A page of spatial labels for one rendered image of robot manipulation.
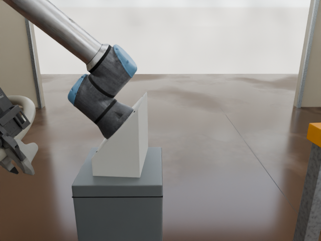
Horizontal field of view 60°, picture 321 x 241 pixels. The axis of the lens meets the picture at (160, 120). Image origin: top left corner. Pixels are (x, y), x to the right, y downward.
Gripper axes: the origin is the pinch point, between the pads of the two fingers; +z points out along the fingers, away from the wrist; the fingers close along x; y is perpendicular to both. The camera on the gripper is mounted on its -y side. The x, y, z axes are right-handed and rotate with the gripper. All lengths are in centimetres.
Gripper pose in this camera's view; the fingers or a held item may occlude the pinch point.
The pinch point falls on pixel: (19, 172)
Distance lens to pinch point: 72.9
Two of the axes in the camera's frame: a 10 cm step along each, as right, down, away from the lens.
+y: 3.3, -6.0, 7.3
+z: 3.0, 8.0, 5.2
